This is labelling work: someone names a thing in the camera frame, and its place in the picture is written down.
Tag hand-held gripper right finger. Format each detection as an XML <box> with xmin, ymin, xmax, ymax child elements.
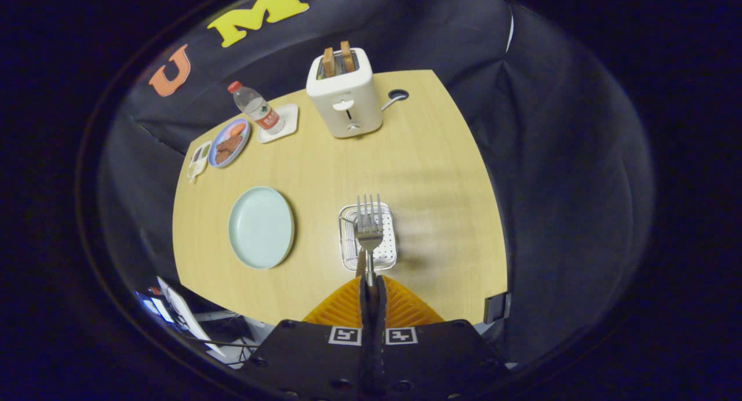
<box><xmin>376</xmin><ymin>275</ymin><xmax>511</xmax><ymax>401</ymax></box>

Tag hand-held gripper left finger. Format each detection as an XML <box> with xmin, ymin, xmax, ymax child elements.
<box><xmin>243</xmin><ymin>275</ymin><xmax>372</xmax><ymax>401</ymax></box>

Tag wooden-handled metal fork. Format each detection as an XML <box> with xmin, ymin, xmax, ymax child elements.
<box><xmin>354</xmin><ymin>194</ymin><xmax>384</xmax><ymax>289</ymax></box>

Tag mint green plate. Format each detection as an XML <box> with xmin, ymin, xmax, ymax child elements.
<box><xmin>228</xmin><ymin>186</ymin><xmax>296</xmax><ymax>270</ymax></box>

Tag white paper sheets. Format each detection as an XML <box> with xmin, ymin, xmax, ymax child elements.
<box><xmin>157</xmin><ymin>276</ymin><xmax>227</xmax><ymax>355</ymax></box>

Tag white square coaster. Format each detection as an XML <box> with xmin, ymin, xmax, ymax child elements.
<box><xmin>257</xmin><ymin>103</ymin><xmax>300</xmax><ymax>144</ymax></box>

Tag blue lit screen device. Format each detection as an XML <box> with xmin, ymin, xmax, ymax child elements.
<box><xmin>136</xmin><ymin>288</ymin><xmax>174</xmax><ymax>323</ymax></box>

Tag white toaster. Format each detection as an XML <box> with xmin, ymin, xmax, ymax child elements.
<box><xmin>305</xmin><ymin>48</ymin><xmax>384</xmax><ymax>138</ymax></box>

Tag blue plate with food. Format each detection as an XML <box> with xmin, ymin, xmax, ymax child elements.
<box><xmin>208</xmin><ymin>118</ymin><xmax>251</xmax><ymax>169</ymax></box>

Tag white condiment tray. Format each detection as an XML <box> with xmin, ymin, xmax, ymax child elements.
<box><xmin>187</xmin><ymin>141</ymin><xmax>213</xmax><ymax>183</ymax></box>

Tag black backdrop cloth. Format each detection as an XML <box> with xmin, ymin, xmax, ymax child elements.
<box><xmin>96</xmin><ymin>0</ymin><xmax>656</xmax><ymax>367</ymax></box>

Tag red-capped water bottle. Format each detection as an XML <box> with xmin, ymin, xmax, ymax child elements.
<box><xmin>227</xmin><ymin>81</ymin><xmax>285</xmax><ymax>135</ymax></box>

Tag metal wire basket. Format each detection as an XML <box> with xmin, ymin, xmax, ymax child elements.
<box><xmin>339</xmin><ymin>203</ymin><xmax>398</xmax><ymax>272</ymax></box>

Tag black table bracket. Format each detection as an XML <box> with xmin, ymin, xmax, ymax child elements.
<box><xmin>484</xmin><ymin>293</ymin><xmax>512</xmax><ymax>325</ymax></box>

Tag white toaster cable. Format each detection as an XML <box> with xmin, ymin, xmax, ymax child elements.
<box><xmin>381</xmin><ymin>89</ymin><xmax>409</xmax><ymax>112</ymax></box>

